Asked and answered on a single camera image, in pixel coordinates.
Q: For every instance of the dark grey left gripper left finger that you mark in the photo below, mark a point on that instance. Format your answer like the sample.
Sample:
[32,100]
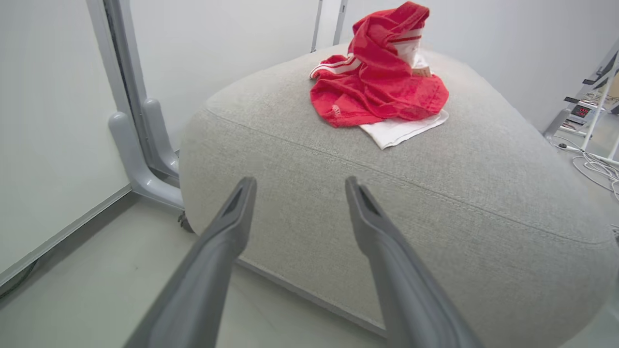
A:
[203,280]

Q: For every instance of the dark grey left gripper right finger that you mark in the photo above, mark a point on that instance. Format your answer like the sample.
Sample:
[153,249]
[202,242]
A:
[411,290]

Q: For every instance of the red garment with white stripes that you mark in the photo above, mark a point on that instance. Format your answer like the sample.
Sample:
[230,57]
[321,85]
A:
[382,92]

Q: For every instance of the light grey fabric seat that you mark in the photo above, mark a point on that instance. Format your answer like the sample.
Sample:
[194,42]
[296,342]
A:
[435,203]

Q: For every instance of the white cloth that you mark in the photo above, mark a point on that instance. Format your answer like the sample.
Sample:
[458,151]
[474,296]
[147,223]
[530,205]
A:
[401,129]

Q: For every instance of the black meter with red display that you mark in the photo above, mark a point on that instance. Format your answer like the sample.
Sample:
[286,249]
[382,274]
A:
[580,111]

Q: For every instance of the dark grey partition post foot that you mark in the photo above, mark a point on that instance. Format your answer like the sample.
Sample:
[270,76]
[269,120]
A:
[157,140]

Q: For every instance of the light grey partition post foot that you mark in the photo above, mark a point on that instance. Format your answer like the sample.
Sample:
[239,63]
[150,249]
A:
[126,140]

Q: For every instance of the white metal rack frame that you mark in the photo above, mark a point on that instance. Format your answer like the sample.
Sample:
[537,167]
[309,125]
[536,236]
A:
[599,106]

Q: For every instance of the thin grey upright post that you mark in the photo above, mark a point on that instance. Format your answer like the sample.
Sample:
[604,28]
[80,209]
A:
[340,21]
[317,24]

